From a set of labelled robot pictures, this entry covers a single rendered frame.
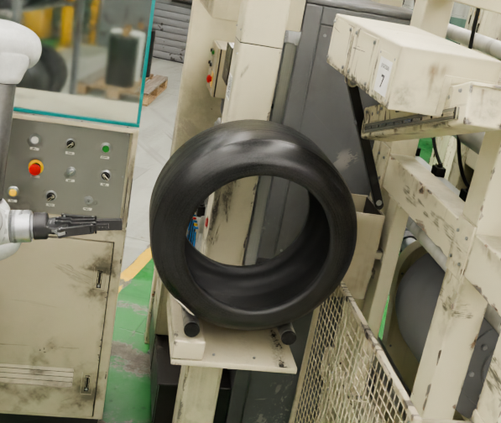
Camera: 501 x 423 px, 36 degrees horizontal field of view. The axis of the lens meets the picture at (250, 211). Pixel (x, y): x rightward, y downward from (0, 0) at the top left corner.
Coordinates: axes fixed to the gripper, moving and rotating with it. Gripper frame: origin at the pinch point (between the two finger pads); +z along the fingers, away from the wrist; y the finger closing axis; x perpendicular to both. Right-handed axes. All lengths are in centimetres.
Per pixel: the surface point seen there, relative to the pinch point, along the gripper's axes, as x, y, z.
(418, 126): -34, -23, 77
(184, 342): 31.4, -11.2, 20.0
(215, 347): 38.6, -3.2, 29.6
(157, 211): -6.5, -7.8, 13.0
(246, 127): -26.7, 1.9, 37.5
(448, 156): 73, 298, 225
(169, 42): 100, 975, 54
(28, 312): 58, 58, -33
